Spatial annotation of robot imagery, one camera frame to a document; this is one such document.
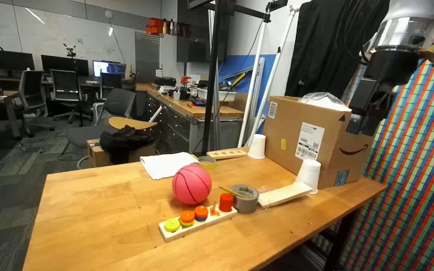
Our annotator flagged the pink mini basketball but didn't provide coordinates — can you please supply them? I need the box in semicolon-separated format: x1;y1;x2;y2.
171;164;212;205

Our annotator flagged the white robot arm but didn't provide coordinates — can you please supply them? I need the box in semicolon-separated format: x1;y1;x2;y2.
346;0;434;136

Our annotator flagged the wooden block with holes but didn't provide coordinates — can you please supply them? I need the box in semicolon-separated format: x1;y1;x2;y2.
206;148;247;161

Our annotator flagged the white cup at back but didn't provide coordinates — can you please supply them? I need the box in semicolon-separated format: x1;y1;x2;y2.
248;134;265;160

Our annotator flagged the wooden workbench in back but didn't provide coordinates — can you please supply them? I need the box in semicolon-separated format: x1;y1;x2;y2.
135;83;242;154

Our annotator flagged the red cylinder peg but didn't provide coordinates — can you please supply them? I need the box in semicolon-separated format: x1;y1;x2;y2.
218;193;233;212

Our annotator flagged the white paper sheet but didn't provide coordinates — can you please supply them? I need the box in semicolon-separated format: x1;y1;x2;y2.
140;152;197;181

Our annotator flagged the wooden peg board base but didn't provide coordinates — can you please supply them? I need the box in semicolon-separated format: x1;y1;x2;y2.
158;205;236;241

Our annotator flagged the cardboard shipping box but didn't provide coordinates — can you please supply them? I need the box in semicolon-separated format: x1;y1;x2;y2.
263;96;373;190

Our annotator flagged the white flat block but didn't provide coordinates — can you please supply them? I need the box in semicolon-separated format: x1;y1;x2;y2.
257;182;311;208

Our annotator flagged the black backpack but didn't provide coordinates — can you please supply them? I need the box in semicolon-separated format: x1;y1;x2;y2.
99;125;153;164

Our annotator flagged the round wooden stool top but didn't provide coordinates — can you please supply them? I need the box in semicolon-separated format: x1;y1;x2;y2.
108;116;155;130

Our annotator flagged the plastic bag on box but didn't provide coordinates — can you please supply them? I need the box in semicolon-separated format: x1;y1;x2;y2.
301;92;349;112

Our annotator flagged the black hanging cloth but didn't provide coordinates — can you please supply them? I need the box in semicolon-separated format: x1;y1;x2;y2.
284;0;390;98

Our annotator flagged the black office chair middle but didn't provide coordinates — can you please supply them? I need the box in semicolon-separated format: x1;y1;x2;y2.
51;69;87;124

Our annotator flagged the grey office chair left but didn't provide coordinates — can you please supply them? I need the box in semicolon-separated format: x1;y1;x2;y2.
17;71;54;137

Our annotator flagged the colourful striped cloth panel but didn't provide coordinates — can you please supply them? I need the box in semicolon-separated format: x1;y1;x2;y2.
340;62;434;271

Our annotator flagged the grey duct tape roll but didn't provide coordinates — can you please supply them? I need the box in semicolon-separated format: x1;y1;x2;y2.
230;184;259;214

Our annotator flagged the orange ring on blue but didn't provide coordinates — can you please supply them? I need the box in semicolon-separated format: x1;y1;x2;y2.
192;205;209;223

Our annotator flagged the orange ring on green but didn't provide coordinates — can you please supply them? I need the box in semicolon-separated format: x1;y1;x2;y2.
177;209;195;229

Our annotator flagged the yellow ring on board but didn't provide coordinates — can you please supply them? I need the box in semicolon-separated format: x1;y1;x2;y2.
162;218;182;233

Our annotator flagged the black camera stand pole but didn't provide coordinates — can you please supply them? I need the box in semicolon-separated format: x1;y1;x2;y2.
186;0;269;163

